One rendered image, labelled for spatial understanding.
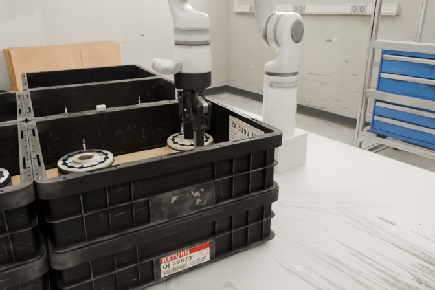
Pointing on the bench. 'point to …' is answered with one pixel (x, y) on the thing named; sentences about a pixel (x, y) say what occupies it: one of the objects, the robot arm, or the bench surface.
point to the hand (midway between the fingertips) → (193, 136)
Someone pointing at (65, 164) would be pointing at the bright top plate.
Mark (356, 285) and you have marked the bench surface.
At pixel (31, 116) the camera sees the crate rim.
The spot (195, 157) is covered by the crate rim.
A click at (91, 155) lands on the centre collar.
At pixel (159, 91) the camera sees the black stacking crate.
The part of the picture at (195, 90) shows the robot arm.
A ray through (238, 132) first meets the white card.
